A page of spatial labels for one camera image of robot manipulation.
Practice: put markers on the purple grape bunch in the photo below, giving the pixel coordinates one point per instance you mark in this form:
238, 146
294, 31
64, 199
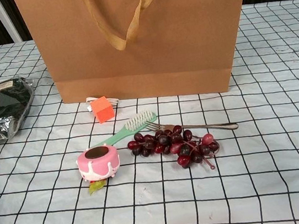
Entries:
167, 143

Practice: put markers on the pink toy cake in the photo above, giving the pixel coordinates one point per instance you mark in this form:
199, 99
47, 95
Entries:
98, 163

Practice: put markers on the green scrubbing brush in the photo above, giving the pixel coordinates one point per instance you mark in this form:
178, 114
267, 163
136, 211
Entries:
139, 120

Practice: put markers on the orange cube charger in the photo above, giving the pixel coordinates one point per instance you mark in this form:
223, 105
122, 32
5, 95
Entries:
103, 110

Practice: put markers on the metal fork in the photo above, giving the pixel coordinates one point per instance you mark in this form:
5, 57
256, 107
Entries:
213, 126

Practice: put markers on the brown paper bag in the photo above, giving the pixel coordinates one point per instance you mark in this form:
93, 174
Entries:
184, 43

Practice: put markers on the black socks in plastic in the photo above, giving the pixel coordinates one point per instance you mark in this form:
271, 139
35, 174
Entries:
4, 107

